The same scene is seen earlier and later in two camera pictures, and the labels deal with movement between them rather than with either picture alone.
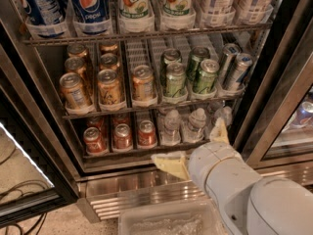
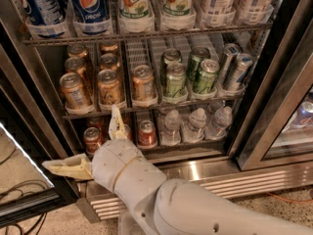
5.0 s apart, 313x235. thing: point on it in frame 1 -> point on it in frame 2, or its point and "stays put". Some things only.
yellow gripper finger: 172,163 -> 76,168
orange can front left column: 74,92 stays put
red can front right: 147,136 stays put
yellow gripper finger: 219,131 -> 117,130
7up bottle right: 177,0 stays put
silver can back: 228,63 stays put
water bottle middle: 194,131 stays put
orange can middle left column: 75,65 stays put
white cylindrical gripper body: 208,158 -> 111,162
